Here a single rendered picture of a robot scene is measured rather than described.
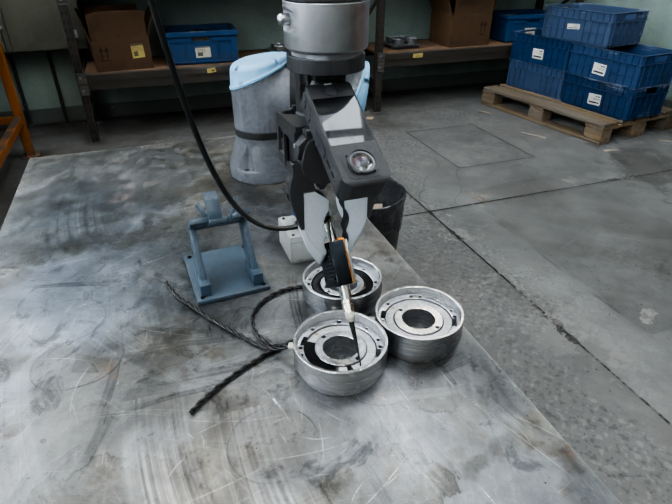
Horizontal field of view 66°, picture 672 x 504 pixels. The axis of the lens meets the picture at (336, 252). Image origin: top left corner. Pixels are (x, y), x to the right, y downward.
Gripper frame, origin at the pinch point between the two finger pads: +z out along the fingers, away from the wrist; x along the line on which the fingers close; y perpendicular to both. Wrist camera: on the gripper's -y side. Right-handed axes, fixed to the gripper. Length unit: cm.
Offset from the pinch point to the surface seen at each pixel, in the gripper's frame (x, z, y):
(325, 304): -0.7, 10.2, 4.7
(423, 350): -7.9, 10.7, -6.9
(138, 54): -1, 39, 351
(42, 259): 34, 13, 36
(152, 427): 21.4, 13.3, -3.9
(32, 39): 64, 30, 381
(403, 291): -10.6, 9.7, 2.7
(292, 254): -1.3, 11.6, 19.7
